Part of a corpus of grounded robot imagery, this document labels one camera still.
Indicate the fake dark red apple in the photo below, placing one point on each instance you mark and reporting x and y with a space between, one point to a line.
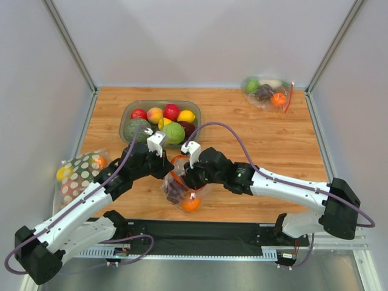
189 128

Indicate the grey plastic fruit bowl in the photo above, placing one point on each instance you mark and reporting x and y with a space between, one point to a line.
148 104

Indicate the fake purple grapes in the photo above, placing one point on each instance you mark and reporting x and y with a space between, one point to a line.
174 191

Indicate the zip bag with food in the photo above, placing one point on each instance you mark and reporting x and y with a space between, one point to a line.
75 175
268 94

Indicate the fake peach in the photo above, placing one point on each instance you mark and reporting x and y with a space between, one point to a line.
154 115

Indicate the white slotted cable duct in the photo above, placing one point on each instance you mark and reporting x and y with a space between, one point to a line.
253 253

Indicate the fake yellow pepper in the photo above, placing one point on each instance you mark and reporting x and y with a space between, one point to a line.
163 122

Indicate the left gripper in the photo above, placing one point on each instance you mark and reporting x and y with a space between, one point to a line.
163 167

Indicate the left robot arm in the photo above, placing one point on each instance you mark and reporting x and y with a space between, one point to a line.
43 250

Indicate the fake green cabbage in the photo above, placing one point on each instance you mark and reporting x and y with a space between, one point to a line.
175 133

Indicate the clear zip bag orange seal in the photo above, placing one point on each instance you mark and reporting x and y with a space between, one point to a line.
177 173

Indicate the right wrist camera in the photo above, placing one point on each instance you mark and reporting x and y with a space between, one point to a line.
192 150

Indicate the far zip bag with food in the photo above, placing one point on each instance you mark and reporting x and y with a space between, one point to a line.
268 94

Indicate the left zip bag with food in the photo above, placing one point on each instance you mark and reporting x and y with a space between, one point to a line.
75 175

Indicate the fake red pomegranate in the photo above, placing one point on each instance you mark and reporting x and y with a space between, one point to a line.
171 112

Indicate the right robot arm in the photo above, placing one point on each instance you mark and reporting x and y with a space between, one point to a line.
331 207

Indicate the fake yellow lemon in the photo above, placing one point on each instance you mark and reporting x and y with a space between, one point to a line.
186 116

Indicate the fake orange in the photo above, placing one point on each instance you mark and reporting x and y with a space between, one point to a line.
190 205

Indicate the fake green melon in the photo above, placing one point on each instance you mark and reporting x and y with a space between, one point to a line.
132 126

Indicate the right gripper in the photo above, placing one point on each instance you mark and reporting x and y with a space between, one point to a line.
190 176

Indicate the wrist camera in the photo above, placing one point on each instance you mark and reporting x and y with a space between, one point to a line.
192 150
156 142

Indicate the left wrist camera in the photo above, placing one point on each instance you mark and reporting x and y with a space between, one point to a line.
156 142

